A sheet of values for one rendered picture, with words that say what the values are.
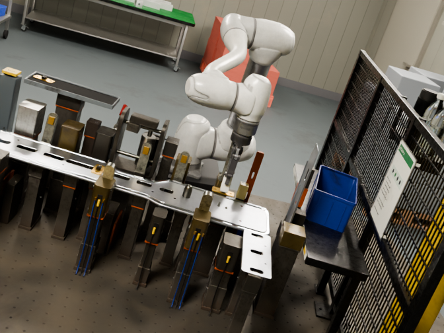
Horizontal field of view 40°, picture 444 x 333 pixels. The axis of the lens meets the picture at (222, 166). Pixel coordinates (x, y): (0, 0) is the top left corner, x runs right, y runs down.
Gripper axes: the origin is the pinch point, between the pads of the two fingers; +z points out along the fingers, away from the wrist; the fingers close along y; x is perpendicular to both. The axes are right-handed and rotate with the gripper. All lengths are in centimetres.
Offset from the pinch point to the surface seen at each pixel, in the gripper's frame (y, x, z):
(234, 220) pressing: 7.9, 6.5, 10.2
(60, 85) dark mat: -33, -75, -6
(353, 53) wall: -705, 165, 35
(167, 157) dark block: -18.4, -24.2, 4.8
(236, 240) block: 19.0, 8.3, 12.2
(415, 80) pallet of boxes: -326, 150, -9
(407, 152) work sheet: 10, 54, -34
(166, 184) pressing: -5.4, -21.4, 10.1
